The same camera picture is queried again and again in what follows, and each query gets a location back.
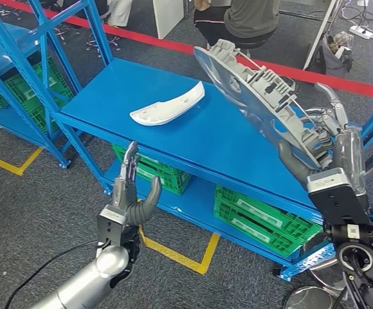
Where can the silver plastic wheel cover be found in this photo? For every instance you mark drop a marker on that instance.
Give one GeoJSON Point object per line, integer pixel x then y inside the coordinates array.
{"type": "Point", "coordinates": [260, 106]}

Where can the white curved plastic part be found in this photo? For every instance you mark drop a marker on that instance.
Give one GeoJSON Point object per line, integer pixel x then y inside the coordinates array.
{"type": "Point", "coordinates": [167, 111]}

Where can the red barrier belt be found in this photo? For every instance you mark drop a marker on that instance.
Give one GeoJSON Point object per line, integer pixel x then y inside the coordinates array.
{"type": "Point", "coordinates": [148, 39]}

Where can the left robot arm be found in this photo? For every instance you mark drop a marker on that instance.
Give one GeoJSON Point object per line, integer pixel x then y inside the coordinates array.
{"type": "Point", "coordinates": [90, 281]}

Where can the person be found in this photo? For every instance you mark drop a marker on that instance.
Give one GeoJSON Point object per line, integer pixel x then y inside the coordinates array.
{"type": "Point", "coordinates": [251, 17]}
{"type": "Point", "coordinates": [120, 10]}

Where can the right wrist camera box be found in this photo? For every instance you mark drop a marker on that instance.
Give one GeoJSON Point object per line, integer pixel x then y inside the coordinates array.
{"type": "Point", "coordinates": [337, 200]}

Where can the dark grey bag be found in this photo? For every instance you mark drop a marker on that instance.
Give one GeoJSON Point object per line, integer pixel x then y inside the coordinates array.
{"type": "Point", "coordinates": [327, 59]}

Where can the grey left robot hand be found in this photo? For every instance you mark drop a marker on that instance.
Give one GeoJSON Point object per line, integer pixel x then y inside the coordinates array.
{"type": "Point", "coordinates": [131, 204]}

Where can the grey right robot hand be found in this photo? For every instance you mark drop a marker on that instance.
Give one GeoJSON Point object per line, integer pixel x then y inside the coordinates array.
{"type": "Point", "coordinates": [350, 149]}

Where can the white desk panel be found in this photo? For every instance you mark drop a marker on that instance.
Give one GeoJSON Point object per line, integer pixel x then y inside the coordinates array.
{"type": "Point", "coordinates": [167, 17]}

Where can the chrome stanchion post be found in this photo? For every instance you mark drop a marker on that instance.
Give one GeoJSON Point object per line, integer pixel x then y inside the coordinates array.
{"type": "Point", "coordinates": [318, 273]}
{"type": "Point", "coordinates": [312, 300]}

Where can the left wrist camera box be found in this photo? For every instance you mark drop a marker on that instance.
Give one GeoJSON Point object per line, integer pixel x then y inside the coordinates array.
{"type": "Point", "coordinates": [109, 228]}

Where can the white power strip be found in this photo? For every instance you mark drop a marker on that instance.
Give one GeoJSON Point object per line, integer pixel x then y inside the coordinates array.
{"type": "Point", "coordinates": [361, 31]}

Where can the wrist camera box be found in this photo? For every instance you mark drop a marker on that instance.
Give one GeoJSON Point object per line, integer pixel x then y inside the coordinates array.
{"type": "Point", "coordinates": [109, 228]}
{"type": "Point", "coordinates": [337, 200]}

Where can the blue metal shelf rack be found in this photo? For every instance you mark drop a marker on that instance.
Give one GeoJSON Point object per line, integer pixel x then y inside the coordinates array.
{"type": "Point", "coordinates": [13, 51]}
{"type": "Point", "coordinates": [205, 140]}

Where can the black stool chrome base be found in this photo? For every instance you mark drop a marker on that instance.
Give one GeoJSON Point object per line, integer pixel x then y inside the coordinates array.
{"type": "Point", "coordinates": [257, 42]}

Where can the white desk leg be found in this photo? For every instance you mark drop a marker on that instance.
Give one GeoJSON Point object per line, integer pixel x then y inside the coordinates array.
{"type": "Point", "coordinates": [321, 34]}

